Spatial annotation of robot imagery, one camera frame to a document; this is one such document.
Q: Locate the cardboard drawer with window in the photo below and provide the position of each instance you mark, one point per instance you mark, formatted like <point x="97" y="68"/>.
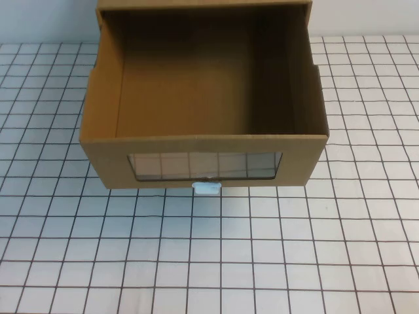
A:
<point x="104" y="157"/>

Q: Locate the brown cardboard box sleeve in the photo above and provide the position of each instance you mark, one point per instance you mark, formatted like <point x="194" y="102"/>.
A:
<point x="196" y="2"/>

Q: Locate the white grid pattern tablecloth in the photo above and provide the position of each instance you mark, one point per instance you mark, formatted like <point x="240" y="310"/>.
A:
<point x="209" y="261"/>

